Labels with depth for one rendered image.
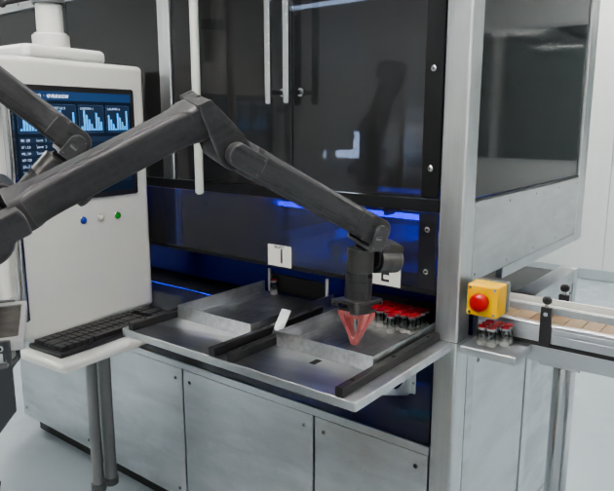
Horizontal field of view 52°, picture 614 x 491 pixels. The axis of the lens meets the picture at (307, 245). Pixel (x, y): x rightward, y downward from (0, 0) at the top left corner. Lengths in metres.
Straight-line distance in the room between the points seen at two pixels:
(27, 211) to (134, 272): 1.11
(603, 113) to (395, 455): 4.73
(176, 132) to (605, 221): 5.35
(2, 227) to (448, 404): 1.06
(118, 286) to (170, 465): 0.72
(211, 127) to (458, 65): 0.64
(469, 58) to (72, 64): 1.05
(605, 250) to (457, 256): 4.72
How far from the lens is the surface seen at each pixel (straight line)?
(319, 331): 1.54
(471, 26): 1.43
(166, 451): 2.38
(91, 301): 1.95
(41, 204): 0.95
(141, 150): 0.97
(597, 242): 6.13
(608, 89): 6.05
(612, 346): 1.50
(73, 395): 2.78
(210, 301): 1.75
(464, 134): 1.42
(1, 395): 1.13
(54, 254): 1.85
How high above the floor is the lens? 1.38
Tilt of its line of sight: 11 degrees down
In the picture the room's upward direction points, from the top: straight up
